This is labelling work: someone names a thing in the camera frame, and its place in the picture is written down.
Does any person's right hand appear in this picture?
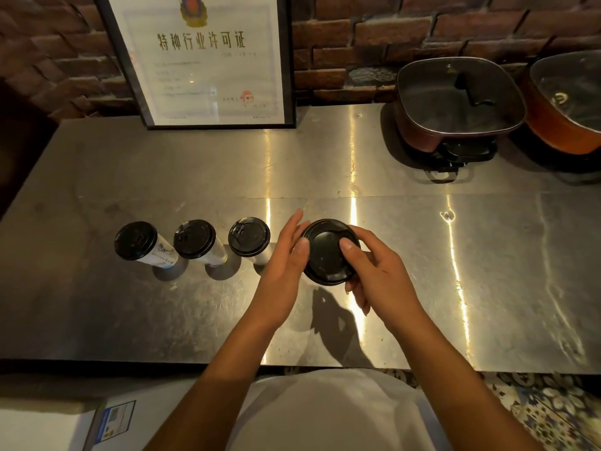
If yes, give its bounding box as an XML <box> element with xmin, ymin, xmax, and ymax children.
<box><xmin>338</xmin><ymin>225</ymin><xmax>426</xmax><ymax>332</ymax></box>

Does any person's left hand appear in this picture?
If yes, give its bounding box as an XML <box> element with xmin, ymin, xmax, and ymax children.
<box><xmin>248</xmin><ymin>209</ymin><xmax>311</xmax><ymax>330</ymax></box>

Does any black plastic cup lid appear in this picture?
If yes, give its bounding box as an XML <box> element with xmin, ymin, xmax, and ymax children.
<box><xmin>300</xmin><ymin>219</ymin><xmax>362</xmax><ymax>287</ymax></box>

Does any person's left forearm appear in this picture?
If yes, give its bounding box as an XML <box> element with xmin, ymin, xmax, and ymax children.
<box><xmin>143</xmin><ymin>314</ymin><xmax>282</xmax><ymax>451</ymax></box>

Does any person's right forearm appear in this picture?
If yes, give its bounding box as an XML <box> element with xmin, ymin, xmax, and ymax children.
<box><xmin>387</xmin><ymin>312</ymin><xmax>546</xmax><ymax>451</ymax></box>

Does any white paper cup black lid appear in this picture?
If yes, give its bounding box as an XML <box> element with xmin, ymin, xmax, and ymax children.
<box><xmin>173</xmin><ymin>220</ymin><xmax>229</xmax><ymax>268</ymax></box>
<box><xmin>114</xmin><ymin>221</ymin><xmax>179</xmax><ymax>271</ymax></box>
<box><xmin>228</xmin><ymin>217</ymin><xmax>276</xmax><ymax>267</ymax></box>

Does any dark red electric pot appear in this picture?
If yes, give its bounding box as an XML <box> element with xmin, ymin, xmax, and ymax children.
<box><xmin>393</xmin><ymin>57</ymin><xmax>528</xmax><ymax>184</ymax></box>

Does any white shirt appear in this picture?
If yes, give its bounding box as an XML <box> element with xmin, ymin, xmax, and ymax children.
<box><xmin>225</xmin><ymin>368</ymin><xmax>452</xmax><ymax>451</ymax></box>

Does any square glass pot lid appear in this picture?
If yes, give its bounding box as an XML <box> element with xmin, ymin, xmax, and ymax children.
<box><xmin>397</xmin><ymin>57</ymin><xmax>527</xmax><ymax>137</ymax></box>

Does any black framed certificate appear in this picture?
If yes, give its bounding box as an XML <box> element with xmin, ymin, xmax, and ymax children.
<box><xmin>93</xmin><ymin>0</ymin><xmax>297</xmax><ymax>131</ymax></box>

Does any orange electric pot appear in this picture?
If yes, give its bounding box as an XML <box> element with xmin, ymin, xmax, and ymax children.
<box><xmin>520</xmin><ymin>50</ymin><xmax>601</xmax><ymax>156</ymax></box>

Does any round glass pot lid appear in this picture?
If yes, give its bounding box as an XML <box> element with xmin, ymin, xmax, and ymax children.
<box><xmin>531</xmin><ymin>50</ymin><xmax>601</xmax><ymax>133</ymax></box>

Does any white box with blue label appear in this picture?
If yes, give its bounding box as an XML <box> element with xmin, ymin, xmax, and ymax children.
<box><xmin>0</xmin><ymin>399</ymin><xmax>137</xmax><ymax>451</ymax></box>

